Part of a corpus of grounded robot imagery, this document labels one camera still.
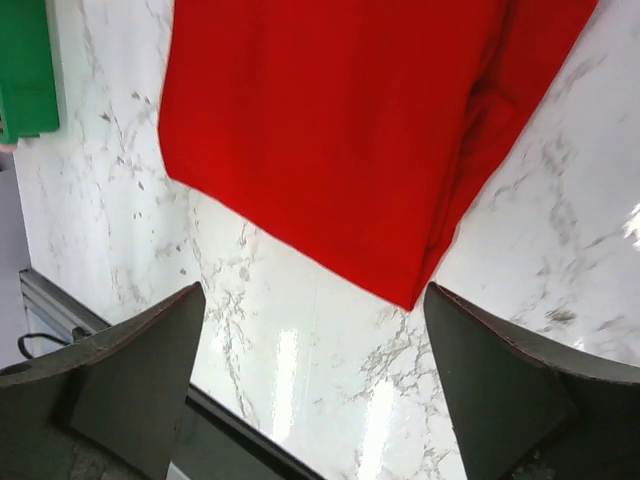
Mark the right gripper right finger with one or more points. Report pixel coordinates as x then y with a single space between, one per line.
524 406

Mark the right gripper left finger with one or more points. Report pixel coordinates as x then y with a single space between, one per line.
108 406

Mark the plain red t-shirt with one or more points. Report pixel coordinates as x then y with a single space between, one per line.
357 132

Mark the green plastic tray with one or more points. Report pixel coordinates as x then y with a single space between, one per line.
28 93

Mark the aluminium extrusion rail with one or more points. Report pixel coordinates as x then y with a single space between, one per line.
52 311

